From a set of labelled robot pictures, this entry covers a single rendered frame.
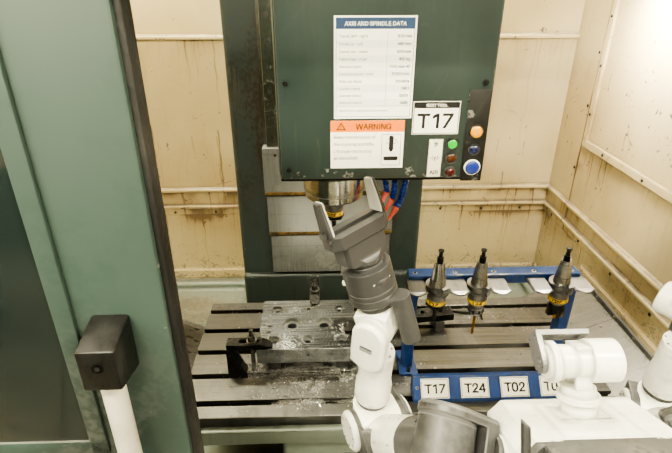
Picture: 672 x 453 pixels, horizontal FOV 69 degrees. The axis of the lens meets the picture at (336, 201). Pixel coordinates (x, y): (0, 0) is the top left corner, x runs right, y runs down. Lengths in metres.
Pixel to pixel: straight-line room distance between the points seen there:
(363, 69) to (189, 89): 1.23
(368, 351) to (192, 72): 1.50
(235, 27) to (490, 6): 0.90
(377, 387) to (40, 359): 0.57
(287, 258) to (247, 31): 0.84
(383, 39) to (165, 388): 0.71
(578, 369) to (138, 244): 0.65
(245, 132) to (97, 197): 1.18
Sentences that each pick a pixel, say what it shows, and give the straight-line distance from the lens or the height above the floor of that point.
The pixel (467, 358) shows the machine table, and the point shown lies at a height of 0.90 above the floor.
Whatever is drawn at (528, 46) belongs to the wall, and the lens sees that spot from 2.20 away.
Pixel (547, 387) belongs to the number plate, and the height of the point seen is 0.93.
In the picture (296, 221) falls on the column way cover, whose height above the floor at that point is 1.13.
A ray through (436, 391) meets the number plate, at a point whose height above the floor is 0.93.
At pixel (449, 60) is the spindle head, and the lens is 1.03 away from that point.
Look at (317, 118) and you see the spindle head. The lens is 1.02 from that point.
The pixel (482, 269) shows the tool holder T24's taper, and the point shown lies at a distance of 1.32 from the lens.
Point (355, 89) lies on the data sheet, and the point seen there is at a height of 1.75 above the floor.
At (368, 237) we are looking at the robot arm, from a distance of 0.81.
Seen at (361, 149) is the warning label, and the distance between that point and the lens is 1.04.
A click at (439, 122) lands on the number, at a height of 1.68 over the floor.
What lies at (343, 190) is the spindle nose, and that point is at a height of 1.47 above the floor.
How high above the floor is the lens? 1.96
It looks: 25 degrees down
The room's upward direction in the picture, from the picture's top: straight up
